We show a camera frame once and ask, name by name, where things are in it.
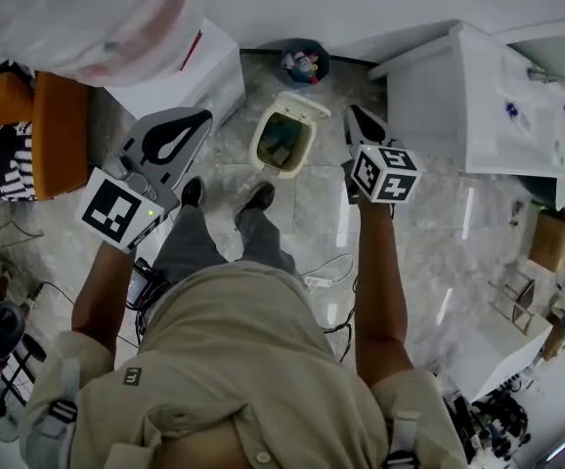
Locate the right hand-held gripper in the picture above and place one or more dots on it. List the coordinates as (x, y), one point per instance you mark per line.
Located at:
(385, 174)

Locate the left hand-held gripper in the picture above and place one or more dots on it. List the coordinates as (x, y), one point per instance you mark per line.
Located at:
(111, 210)

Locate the white plastic container lid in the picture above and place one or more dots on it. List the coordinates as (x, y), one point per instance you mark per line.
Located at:
(307, 108)

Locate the beige pedal trash bin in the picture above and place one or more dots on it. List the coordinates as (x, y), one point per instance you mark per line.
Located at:
(263, 164)

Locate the person's left forearm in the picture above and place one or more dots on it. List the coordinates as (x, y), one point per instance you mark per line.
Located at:
(104, 301)

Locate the person's right forearm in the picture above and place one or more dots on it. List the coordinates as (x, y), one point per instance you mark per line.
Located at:
(380, 286)

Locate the white sink cabinet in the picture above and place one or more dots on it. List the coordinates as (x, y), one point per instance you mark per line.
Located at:
(424, 115)

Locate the person's left black shoe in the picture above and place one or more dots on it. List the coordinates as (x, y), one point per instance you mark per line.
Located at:
(193, 192)

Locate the person's black shoe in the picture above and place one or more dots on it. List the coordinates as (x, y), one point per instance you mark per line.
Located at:
(257, 197)
(193, 192)

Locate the white plastic bottle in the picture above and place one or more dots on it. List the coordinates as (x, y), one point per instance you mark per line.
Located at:
(302, 60)

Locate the dark round waste basket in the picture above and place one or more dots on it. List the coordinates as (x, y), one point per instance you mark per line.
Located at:
(287, 78)

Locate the person's right black shoe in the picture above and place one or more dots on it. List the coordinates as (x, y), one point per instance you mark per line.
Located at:
(257, 197)

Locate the orange sofa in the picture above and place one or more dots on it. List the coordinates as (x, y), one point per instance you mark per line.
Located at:
(62, 135)

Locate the small blue object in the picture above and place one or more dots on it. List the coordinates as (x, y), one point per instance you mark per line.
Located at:
(510, 109)

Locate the black belt device with screen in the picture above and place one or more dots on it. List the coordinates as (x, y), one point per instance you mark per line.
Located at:
(141, 286)

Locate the white power strip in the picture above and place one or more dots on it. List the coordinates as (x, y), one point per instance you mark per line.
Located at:
(317, 281)

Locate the clear plastic bag red print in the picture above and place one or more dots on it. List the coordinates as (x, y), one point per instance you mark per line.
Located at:
(67, 17)

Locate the black white patterned blanket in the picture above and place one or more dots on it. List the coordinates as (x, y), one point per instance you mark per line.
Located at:
(13, 174)

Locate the brown cardboard box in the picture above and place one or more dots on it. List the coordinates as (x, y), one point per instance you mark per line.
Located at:
(556, 242)

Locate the person's beige shirt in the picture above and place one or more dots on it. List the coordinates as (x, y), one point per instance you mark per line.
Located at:
(243, 350)

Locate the black round-seat chair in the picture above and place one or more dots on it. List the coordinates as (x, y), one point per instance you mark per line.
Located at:
(1, 328)

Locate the black equipment pile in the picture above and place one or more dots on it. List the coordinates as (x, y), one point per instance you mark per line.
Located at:
(488, 418)

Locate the person's neck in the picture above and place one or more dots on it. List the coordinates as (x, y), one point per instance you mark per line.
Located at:
(204, 450)

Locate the round floor fan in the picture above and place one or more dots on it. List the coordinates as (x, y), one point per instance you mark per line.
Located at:
(1, 420)

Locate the small metal frame stool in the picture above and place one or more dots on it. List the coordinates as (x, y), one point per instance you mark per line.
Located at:
(519, 306)

